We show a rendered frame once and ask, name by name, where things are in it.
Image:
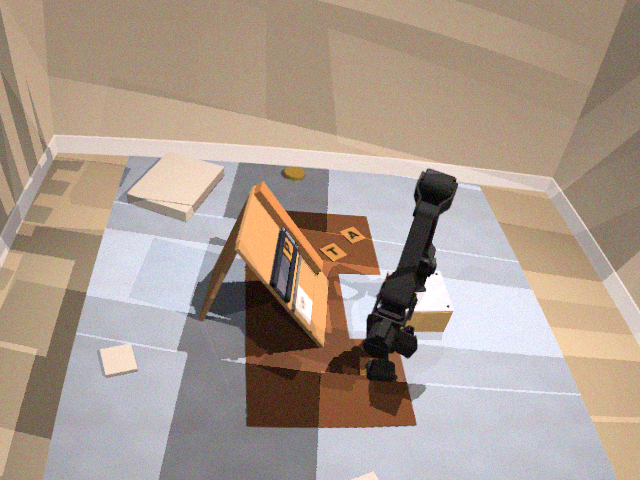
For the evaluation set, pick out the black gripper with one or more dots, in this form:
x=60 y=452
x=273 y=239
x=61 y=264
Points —
x=379 y=369

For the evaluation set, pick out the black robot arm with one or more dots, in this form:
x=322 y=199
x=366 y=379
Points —
x=433 y=196

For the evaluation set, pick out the white paper ticket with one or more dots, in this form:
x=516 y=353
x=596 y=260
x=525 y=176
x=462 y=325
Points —
x=304 y=305

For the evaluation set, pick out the yellow flat disc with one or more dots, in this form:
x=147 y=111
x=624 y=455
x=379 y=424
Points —
x=294 y=173

